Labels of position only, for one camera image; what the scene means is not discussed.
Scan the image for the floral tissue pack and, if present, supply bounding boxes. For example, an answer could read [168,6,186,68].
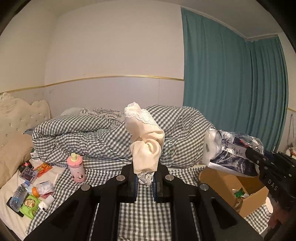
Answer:
[202,128,264,177]

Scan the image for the cream lace cloth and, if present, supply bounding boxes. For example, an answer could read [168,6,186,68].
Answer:
[124,102,165,186]

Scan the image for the green snack bag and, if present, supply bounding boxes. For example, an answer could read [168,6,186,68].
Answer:
[232,188,249,198]

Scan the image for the right hand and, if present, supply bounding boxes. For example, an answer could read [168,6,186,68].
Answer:
[264,199,295,240]

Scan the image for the brown cardboard box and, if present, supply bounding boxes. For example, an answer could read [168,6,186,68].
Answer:
[199,167,268,217]

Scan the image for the green monkey snack pack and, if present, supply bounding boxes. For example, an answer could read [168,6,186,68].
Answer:
[20,195,41,219]

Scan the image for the pink drink bottle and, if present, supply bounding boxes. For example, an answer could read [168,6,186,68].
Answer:
[67,153,86,183]

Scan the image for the clear water bottle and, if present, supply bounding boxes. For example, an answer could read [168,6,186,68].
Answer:
[10,181,30,212]

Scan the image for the red yellow candy pack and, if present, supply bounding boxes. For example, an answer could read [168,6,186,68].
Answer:
[34,163,52,177]

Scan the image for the grey checkered duvet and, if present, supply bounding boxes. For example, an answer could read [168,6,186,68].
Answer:
[32,105,213,170]

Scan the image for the teal curtain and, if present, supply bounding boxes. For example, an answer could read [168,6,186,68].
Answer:
[181,9,288,151]

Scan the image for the cream tufted headboard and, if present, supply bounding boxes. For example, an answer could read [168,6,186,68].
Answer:
[1,92,51,147]

